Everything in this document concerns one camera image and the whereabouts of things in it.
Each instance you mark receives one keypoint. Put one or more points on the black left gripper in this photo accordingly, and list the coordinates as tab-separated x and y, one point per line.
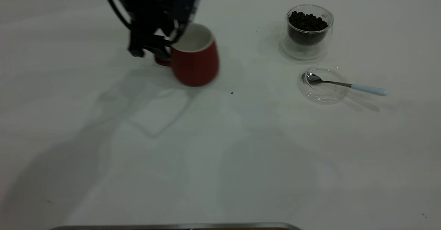
155	2

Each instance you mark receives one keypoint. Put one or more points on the dark coffee beans pile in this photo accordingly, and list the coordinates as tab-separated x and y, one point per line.
306	23

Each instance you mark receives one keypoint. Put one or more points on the red ceramic mug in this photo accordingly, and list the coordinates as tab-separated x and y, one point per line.
196	68

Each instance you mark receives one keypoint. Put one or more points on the silver metal edge strip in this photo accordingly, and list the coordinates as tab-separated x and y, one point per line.
172	227

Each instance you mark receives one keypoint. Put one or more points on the clear double-wall glass cup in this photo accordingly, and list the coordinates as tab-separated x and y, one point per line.
306	51

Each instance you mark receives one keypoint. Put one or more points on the clear glass saucer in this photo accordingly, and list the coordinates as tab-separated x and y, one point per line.
324	96

